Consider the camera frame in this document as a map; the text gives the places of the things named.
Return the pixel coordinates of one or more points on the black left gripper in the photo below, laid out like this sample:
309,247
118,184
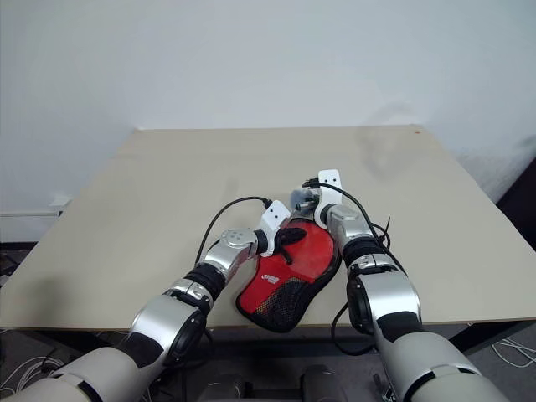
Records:
285,237

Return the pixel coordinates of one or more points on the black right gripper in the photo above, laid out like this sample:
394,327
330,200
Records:
305,201

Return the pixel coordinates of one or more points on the red table tennis paddle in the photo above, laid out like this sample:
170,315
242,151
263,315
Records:
318,251

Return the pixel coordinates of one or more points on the red and black paddle case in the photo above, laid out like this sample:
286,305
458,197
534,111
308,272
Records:
272,293

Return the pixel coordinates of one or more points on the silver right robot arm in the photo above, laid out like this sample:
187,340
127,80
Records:
385,289

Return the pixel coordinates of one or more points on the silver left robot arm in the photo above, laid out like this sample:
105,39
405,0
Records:
167,318

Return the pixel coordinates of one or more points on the dark rounded shape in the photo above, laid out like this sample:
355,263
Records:
324,383
226,387

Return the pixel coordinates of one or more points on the dark furniture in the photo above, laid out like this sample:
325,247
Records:
521,201

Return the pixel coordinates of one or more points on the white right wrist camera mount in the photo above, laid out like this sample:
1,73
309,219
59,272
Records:
331,178

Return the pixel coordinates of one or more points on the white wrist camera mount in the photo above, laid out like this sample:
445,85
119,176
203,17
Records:
274,215
331,178

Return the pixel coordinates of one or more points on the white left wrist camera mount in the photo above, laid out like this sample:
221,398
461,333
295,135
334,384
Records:
274,215

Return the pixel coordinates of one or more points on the black table frame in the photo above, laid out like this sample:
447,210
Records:
481,335

